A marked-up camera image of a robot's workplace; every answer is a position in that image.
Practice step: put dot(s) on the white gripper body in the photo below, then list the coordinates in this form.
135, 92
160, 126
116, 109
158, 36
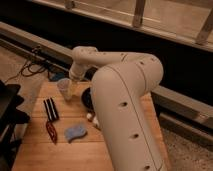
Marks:
75, 73

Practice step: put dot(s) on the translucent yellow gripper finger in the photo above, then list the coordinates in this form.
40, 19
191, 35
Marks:
71, 87

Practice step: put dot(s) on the white ceramic cup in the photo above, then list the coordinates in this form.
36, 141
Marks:
64, 87

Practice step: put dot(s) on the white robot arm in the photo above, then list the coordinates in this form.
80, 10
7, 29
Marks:
117, 86

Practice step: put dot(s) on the dark ceramic bowl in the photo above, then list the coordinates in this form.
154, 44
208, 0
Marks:
86, 99

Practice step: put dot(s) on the blue object behind table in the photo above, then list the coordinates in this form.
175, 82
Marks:
57, 77

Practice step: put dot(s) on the black white striped block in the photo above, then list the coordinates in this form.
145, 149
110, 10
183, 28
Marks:
51, 110

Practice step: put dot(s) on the white tube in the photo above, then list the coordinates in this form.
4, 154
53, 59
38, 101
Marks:
93, 119

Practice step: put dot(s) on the blue sponge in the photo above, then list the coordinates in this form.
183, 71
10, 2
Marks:
75, 132

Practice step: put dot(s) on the black chair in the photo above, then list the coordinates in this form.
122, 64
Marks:
10, 116

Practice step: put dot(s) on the metal floor rail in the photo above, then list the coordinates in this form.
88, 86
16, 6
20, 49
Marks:
186, 100

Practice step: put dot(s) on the metal window frame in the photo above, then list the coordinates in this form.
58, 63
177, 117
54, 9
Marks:
188, 22

